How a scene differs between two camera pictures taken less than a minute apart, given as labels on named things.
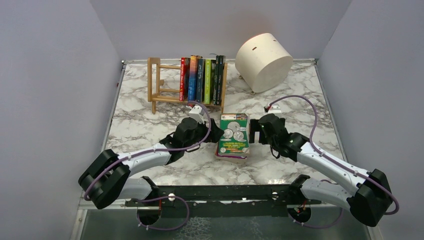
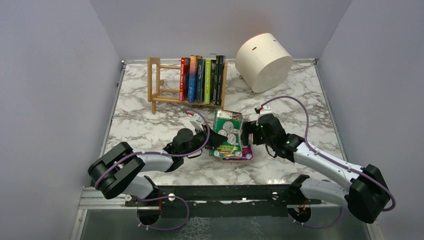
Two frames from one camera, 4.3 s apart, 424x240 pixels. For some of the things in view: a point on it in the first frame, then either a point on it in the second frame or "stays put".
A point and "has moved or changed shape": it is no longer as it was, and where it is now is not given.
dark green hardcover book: x=220 y=74 stays put
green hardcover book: x=216 y=79 stays put
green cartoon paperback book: x=235 y=140 has moved or changed shape
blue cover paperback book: x=192 y=79 stays put
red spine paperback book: x=184 y=78 stays put
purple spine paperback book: x=229 y=157 → x=247 y=154
